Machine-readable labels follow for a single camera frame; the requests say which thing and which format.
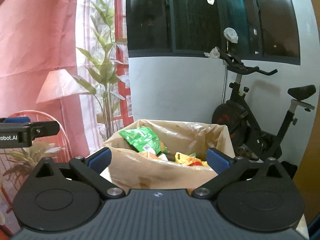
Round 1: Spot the dark window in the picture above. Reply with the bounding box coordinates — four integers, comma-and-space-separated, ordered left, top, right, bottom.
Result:
126, 0, 300, 64

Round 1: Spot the crumpled cloth on handlebar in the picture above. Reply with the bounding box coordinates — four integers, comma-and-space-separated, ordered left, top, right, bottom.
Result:
204, 47, 220, 59

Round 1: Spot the cardboard box with plastic liner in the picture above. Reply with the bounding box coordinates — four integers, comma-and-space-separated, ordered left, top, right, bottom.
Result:
103, 119, 235, 192

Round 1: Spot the red snack bag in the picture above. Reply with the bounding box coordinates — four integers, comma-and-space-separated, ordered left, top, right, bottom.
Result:
189, 161, 209, 167

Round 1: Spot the large green snack bag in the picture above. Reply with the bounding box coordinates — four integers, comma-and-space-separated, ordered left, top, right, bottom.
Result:
119, 126, 168, 155

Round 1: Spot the black exercise bike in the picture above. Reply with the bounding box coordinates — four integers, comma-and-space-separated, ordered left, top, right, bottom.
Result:
212, 49, 317, 160

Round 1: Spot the printed wall backdrop cloth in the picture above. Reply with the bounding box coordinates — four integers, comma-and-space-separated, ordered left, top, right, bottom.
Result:
1, 0, 133, 239

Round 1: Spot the wooden door panel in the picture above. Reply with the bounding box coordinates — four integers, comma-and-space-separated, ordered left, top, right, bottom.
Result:
293, 0, 319, 224

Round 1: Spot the yellow snack packet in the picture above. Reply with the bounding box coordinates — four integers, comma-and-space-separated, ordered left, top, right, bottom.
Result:
175, 152, 201, 166

